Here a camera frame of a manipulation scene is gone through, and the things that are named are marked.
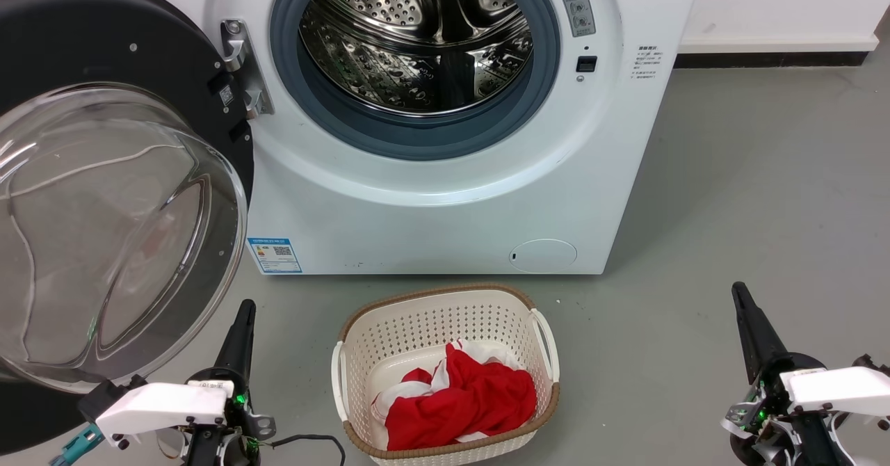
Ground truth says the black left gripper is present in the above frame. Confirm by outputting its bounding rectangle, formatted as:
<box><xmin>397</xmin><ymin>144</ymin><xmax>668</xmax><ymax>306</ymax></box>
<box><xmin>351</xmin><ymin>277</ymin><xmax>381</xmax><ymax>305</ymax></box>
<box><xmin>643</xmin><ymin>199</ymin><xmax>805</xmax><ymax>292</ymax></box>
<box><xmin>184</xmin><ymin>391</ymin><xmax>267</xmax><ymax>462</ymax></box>
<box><xmin>179</xmin><ymin>300</ymin><xmax>277</xmax><ymax>466</ymax></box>

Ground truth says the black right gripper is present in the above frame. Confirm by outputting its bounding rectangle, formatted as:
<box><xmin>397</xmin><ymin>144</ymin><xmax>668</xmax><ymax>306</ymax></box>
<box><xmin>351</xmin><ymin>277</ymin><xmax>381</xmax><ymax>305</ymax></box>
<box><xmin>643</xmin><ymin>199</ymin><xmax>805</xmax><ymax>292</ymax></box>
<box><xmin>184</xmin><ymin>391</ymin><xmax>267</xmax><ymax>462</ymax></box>
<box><xmin>720</xmin><ymin>282</ymin><xmax>890</xmax><ymax>466</ymax></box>

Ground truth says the black round glass washer door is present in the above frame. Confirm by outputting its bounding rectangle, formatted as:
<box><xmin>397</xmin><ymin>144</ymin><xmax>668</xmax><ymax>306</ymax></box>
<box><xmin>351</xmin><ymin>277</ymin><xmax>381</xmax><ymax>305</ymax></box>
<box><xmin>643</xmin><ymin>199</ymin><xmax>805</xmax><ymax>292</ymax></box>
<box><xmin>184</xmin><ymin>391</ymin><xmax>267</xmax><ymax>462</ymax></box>
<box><xmin>0</xmin><ymin>0</ymin><xmax>256</xmax><ymax>454</ymax></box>

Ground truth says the white front-load washing machine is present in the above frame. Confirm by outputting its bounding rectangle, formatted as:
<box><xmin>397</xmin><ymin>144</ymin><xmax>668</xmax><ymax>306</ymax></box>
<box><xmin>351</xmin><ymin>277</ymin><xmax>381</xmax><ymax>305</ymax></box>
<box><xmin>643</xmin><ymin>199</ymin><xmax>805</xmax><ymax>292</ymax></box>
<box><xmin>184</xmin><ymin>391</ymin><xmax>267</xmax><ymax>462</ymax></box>
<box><xmin>118</xmin><ymin>0</ymin><xmax>705</xmax><ymax>276</ymax></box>

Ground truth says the metal door hinge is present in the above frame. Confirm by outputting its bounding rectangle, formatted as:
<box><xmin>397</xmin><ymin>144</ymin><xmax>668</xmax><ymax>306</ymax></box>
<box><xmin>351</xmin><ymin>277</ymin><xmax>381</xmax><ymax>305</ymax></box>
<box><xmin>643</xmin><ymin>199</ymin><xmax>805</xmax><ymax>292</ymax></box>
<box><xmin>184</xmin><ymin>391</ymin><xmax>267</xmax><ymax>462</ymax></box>
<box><xmin>220</xmin><ymin>19</ymin><xmax>275</xmax><ymax>121</ymax></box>

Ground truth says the blue energy label sticker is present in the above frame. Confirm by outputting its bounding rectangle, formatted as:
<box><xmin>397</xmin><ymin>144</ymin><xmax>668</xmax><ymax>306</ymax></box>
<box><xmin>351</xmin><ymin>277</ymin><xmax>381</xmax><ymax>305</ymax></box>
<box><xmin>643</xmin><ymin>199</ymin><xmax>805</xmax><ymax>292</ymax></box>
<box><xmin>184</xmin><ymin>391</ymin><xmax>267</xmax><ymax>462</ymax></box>
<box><xmin>246</xmin><ymin>237</ymin><xmax>304</xmax><ymax>275</ymax></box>

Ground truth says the cream plastic laundry basket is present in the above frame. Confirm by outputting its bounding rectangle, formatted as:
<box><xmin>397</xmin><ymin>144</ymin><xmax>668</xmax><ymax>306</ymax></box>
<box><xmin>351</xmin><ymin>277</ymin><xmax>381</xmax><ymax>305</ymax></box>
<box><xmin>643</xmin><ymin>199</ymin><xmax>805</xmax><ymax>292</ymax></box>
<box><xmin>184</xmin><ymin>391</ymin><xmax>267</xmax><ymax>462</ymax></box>
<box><xmin>330</xmin><ymin>283</ymin><xmax>561</xmax><ymax>466</ymax></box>

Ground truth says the round white filter cover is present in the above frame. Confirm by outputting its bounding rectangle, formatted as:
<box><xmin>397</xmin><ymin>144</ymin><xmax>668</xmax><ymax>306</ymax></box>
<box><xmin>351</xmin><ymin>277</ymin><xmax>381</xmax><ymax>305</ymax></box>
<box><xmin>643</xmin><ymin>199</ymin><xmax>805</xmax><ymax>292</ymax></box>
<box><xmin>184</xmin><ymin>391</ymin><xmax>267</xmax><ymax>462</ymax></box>
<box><xmin>508</xmin><ymin>238</ymin><xmax>579</xmax><ymax>275</ymax></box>

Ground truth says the red garment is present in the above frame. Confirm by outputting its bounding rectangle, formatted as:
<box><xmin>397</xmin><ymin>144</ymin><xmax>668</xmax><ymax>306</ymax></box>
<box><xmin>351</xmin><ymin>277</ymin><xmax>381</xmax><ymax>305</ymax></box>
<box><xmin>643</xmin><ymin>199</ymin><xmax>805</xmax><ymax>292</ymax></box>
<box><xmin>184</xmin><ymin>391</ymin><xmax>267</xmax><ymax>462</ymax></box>
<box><xmin>385</xmin><ymin>344</ymin><xmax>538</xmax><ymax>451</ymax></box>

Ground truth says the white garment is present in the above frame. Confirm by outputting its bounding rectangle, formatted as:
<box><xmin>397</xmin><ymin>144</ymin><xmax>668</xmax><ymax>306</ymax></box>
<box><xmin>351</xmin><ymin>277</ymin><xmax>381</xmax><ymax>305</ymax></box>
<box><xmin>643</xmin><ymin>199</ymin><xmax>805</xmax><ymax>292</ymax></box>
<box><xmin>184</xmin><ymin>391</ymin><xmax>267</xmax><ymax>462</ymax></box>
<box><xmin>371</xmin><ymin>340</ymin><xmax>522</xmax><ymax>446</ymax></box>

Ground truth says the black skirting strip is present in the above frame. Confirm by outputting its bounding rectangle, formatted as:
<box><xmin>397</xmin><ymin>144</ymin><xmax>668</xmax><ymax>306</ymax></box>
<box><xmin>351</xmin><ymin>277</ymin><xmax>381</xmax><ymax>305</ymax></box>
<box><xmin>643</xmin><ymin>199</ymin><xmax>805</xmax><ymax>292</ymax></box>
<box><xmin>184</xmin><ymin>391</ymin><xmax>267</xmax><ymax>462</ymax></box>
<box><xmin>674</xmin><ymin>51</ymin><xmax>871</xmax><ymax>70</ymax></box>

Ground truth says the small printed text sticker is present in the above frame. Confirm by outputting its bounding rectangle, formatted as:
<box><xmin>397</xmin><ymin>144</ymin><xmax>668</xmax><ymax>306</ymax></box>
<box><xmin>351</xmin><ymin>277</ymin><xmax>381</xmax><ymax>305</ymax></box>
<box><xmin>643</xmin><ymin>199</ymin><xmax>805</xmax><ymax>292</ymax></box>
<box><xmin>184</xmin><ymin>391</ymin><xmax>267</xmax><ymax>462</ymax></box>
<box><xmin>631</xmin><ymin>44</ymin><xmax>665</xmax><ymax>81</ymax></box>

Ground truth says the grey warning label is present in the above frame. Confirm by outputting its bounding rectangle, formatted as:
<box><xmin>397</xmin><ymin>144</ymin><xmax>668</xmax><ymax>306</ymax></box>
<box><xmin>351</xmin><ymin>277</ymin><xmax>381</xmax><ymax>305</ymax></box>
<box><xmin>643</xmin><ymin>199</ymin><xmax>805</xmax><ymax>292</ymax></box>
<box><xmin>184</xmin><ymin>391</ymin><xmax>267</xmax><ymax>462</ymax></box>
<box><xmin>553</xmin><ymin>0</ymin><xmax>597</xmax><ymax>38</ymax></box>

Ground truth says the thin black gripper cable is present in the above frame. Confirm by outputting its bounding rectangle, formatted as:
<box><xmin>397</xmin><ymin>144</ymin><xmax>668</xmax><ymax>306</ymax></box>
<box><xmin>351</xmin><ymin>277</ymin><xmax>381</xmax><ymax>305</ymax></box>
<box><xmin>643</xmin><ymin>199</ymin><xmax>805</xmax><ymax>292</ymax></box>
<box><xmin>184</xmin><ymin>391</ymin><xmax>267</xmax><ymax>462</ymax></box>
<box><xmin>268</xmin><ymin>434</ymin><xmax>347</xmax><ymax>466</ymax></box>

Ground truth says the black box behind camera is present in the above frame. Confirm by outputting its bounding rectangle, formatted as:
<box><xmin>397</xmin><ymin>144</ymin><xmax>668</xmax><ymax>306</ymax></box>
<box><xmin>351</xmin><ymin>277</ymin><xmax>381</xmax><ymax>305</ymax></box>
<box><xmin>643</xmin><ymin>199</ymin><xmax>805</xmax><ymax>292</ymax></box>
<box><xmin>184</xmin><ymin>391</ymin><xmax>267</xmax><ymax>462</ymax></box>
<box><xmin>77</xmin><ymin>375</ymin><xmax>147</xmax><ymax>419</ymax></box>

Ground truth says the teal cable connector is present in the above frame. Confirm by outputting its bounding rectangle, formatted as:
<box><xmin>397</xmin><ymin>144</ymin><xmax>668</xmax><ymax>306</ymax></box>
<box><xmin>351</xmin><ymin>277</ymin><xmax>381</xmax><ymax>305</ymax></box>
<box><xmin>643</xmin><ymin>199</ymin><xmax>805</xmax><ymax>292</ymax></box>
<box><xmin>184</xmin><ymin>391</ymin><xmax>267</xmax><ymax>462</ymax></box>
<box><xmin>49</xmin><ymin>425</ymin><xmax>105</xmax><ymax>466</ymax></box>

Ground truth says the thick white floor cable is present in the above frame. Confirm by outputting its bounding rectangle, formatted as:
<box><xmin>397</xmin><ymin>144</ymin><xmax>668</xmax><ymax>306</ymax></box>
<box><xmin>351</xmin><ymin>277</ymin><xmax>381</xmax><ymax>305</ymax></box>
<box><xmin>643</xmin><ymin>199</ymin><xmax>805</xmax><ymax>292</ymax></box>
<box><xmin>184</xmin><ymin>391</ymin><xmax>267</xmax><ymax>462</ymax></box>
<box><xmin>0</xmin><ymin>145</ymin><xmax>190</xmax><ymax>199</ymax></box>

